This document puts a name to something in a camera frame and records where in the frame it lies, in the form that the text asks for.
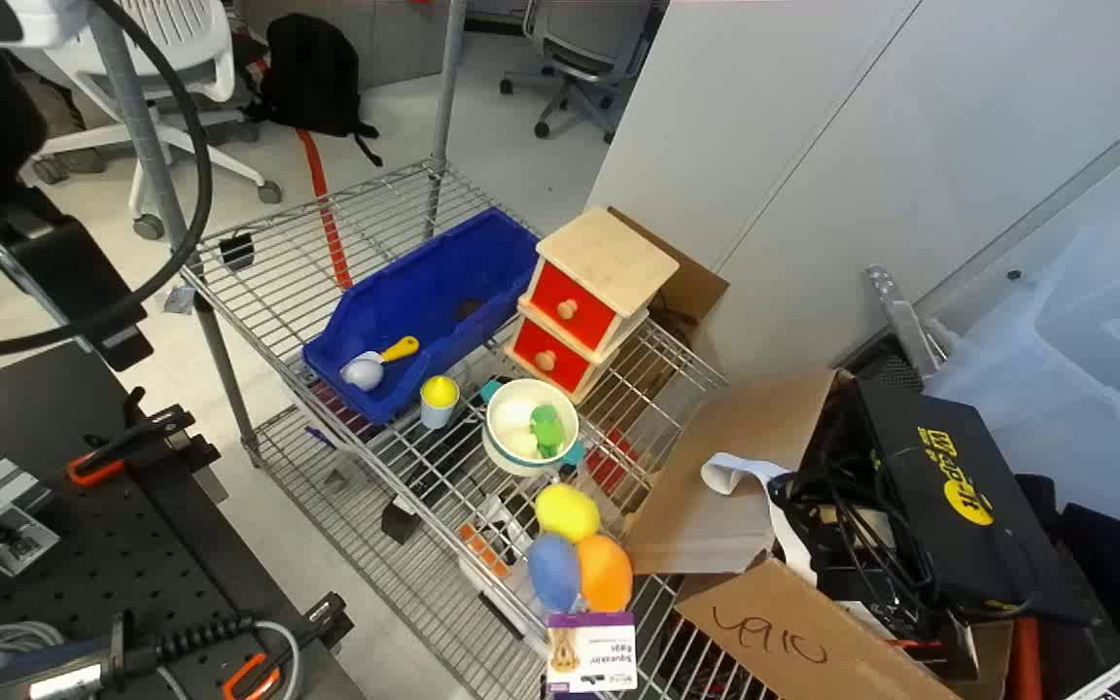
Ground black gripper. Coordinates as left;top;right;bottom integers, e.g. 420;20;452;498
0;207;160;375

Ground white strap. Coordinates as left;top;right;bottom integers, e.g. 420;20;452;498
696;448;788;498

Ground metal wire shelf rack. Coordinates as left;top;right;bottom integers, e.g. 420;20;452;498
89;0;771;700

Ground orange plush ball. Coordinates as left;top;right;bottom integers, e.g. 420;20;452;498
573;532;636;619

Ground blue plastic bin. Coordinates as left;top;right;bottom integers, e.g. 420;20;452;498
299;207;543;431

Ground black cable bundle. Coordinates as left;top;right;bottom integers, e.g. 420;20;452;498
767;431;978;653

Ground small black block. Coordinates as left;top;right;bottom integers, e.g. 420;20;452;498
376;492;424;543

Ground orange white printed packet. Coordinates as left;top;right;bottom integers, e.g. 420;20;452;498
456;489;536;588

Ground yellow plush ball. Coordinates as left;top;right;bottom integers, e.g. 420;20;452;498
531;480;601;543

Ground grey metal shelf bracket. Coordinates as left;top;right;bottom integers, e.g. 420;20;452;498
864;263;959;380

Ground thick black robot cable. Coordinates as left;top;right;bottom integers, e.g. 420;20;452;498
0;0;217;365

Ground white cable loop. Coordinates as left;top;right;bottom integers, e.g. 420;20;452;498
252;619;306;700

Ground open brown cardboard box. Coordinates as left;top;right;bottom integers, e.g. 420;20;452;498
619;365;846;578

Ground white yellow brush toy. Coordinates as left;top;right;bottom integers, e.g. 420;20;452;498
337;329;424;393

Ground yellow capped small toy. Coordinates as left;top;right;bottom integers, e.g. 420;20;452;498
417;374;462;436

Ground flat brown cardboard sheet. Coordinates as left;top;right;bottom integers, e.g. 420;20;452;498
612;207;731;347

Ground red object below shelf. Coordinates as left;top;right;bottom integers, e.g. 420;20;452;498
584;431;640;498

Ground clear plastic storage bin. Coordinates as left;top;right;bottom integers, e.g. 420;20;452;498
920;224;1120;548

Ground black case yellow logo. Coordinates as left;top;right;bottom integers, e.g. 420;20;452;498
846;374;1102;625

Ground small black clip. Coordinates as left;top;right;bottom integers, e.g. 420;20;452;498
217;230;260;273

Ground black backpack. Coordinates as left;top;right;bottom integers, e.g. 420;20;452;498
252;10;385;172

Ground black fabric bag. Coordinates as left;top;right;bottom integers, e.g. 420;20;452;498
1050;498;1120;653

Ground white bowl teal rim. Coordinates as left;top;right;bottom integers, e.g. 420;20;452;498
479;375;587;480

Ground purple white product tag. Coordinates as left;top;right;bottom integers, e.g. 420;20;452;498
539;609;640;700

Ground wooden box red drawers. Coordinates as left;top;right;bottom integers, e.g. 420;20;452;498
507;207;685;400

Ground green plush toy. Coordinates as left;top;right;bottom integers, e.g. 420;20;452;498
523;400;567;458

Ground cardboard flap with writing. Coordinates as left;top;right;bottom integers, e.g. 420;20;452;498
672;555;964;700

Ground grey office chair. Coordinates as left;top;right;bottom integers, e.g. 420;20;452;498
495;0;662;148

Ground orange black bar clamp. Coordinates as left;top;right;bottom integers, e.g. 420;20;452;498
61;400;223;492

